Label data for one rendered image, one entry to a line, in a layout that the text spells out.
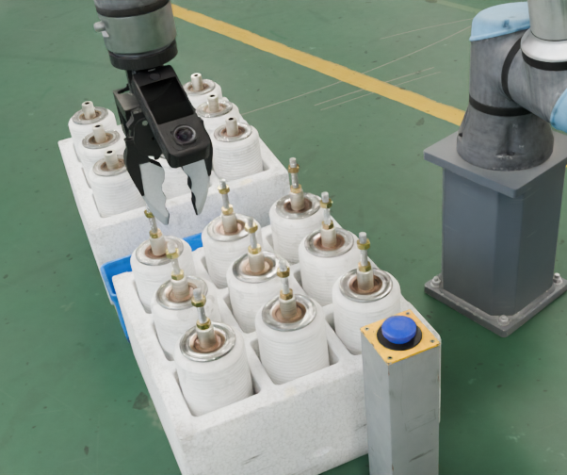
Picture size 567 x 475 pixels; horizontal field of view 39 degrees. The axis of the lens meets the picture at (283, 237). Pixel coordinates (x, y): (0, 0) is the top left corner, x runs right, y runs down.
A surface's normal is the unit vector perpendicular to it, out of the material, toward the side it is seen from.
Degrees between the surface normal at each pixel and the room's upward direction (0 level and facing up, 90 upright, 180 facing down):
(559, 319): 0
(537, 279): 90
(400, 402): 90
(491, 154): 72
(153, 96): 28
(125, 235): 90
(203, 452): 90
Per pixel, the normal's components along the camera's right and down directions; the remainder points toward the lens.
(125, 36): -0.16, 0.59
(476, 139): -0.78, 0.16
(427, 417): 0.39, 0.50
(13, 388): -0.11, -0.81
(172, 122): 0.11, -0.49
